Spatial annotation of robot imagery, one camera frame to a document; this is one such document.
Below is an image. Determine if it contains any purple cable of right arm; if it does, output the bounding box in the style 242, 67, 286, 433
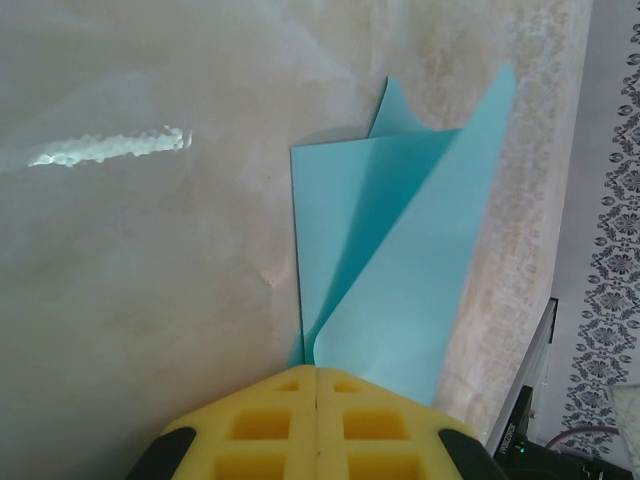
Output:
546, 424, 624, 459

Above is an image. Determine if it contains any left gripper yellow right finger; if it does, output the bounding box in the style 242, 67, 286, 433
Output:
318, 364, 505, 480

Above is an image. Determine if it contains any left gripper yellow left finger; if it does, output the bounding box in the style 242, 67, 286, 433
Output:
127, 364, 320, 480

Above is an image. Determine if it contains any light blue paper sheet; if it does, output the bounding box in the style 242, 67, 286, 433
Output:
288, 62, 517, 407

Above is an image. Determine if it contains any aluminium side rail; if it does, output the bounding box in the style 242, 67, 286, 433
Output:
492, 296, 560, 454

